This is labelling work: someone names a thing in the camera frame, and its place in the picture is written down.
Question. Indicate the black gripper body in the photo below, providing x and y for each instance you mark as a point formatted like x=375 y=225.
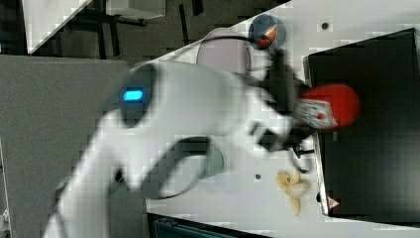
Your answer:
x=283 y=87

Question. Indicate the red plush ketchup bottle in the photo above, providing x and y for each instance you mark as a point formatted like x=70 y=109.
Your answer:
x=328 y=107

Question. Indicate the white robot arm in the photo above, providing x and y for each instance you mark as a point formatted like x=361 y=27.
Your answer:
x=168 y=111

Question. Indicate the black steel toaster oven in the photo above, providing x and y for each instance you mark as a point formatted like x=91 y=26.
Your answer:
x=369 y=171

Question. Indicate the orange toy fruit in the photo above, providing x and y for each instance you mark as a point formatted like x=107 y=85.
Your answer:
x=268 y=38

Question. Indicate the lilac round plate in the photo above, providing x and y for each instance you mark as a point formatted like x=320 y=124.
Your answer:
x=220 y=49

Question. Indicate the blue cup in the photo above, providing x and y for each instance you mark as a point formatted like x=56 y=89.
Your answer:
x=259 y=26

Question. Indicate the peeled toy banana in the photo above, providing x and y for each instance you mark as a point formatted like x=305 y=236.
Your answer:
x=294 y=187

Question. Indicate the green measuring cup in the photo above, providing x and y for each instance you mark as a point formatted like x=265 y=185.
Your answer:
x=214 y=163

